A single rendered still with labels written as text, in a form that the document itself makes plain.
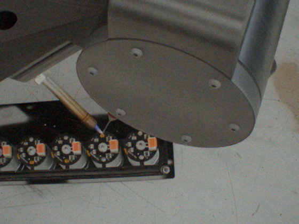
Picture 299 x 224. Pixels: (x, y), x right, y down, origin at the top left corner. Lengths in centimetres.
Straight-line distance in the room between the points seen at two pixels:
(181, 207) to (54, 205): 11
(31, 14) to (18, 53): 2
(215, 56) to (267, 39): 3
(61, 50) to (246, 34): 11
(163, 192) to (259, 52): 37
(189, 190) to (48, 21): 33
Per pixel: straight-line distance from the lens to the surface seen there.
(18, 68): 26
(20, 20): 24
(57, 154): 49
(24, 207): 56
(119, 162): 51
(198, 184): 55
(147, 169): 49
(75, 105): 48
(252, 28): 19
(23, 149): 50
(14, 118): 56
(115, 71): 19
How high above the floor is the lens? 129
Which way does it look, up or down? 75 degrees down
